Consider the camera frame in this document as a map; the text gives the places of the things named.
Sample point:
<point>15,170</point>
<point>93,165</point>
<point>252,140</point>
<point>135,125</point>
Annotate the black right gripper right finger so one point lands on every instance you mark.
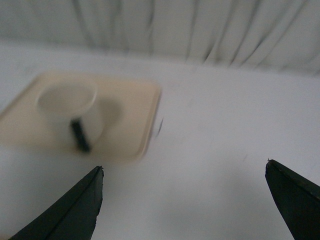
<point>296,198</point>

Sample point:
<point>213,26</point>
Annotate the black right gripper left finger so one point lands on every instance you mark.
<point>71,217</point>

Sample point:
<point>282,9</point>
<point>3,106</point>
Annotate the white mug with black handle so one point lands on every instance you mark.
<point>71,110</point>

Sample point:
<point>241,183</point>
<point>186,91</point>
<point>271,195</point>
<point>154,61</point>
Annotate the beige rectangular plastic tray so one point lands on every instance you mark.
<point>128,109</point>

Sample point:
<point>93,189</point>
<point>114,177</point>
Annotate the white pleated curtain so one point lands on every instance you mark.
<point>280,34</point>

